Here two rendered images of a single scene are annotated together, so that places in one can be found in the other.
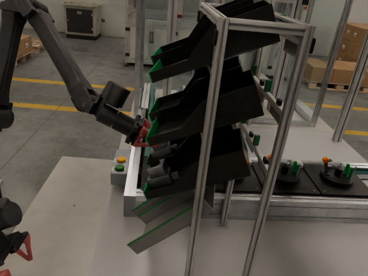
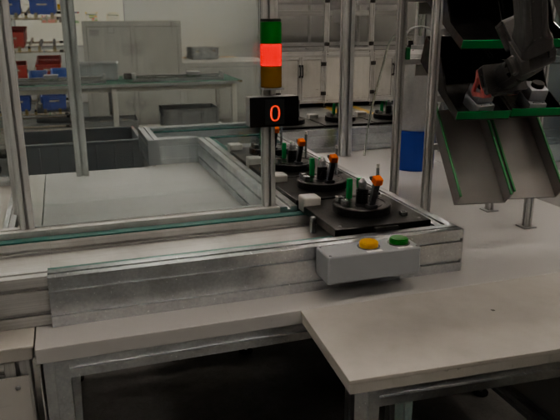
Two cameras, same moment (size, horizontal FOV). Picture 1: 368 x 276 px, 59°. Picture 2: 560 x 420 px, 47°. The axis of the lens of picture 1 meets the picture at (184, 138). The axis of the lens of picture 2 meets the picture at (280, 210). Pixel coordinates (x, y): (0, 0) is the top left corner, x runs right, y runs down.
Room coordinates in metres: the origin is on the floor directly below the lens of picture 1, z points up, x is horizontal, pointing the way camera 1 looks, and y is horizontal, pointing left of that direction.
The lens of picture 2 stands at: (1.69, 1.47, 1.42)
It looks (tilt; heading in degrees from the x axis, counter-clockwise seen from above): 17 degrees down; 258
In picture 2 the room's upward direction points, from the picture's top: straight up
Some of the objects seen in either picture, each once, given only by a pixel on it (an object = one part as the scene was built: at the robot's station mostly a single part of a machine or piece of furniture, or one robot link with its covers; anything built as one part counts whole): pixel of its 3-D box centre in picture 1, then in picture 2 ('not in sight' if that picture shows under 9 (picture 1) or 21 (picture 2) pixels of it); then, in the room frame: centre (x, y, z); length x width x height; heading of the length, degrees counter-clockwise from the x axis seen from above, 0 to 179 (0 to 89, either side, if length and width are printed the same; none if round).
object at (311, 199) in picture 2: not in sight; (309, 202); (1.28, -0.04, 0.97); 0.05 x 0.05 x 0.04; 6
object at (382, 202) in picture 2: not in sight; (361, 206); (1.18, 0.04, 0.98); 0.14 x 0.14 x 0.02
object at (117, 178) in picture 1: (121, 166); (367, 259); (1.24, 0.27, 0.93); 0.21 x 0.07 x 0.06; 6
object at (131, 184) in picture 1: (138, 149); (272, 267); (1.43, 0.22, 0.91); 0.89 x 0.06 x 0.11; 6
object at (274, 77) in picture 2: not in sight; (271, 76); (1.38, -0.05, 1.28); 0.05 x 0.05 x 0.05
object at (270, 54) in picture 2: not in sight; (271, 54); (1.38, -0.05, 1.33); 0.05 x 0.05 x 0.05
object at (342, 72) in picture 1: (333, 74); not in sight; (6.46, -2.81, 0.20); 1.20 x 0.80 x 0.41; 93
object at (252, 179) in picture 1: (230, 165); (322, 170); (1.20, -0.21, 1.01); 0.24 x 0.24 x 0.13; 6
